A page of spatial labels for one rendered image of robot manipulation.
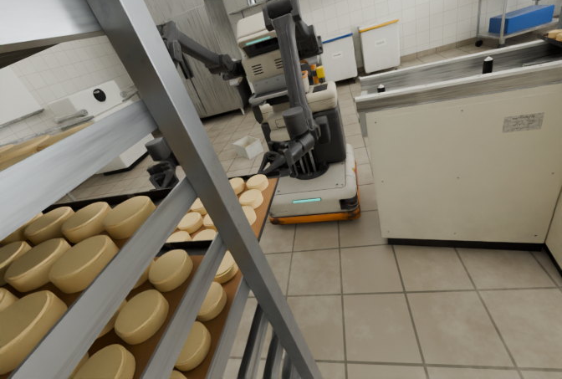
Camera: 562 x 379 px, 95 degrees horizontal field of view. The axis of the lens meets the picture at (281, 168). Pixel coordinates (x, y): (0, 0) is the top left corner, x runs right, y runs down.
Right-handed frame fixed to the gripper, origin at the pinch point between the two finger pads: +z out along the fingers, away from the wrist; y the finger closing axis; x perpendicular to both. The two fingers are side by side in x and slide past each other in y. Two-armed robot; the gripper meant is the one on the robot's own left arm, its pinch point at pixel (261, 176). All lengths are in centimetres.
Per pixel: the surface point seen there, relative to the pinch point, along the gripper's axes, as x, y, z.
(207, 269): 21.5, 9.3, 26.4
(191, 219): -2.3, 1.4, 18.7
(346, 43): -174, -29, -355
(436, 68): 12, -7, -103
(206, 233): 5.0, 1.4, 19.7
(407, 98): 10, -9, -71
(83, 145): 23.0, 27.6, 29.2
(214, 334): 20.2, -0.8, 29.8
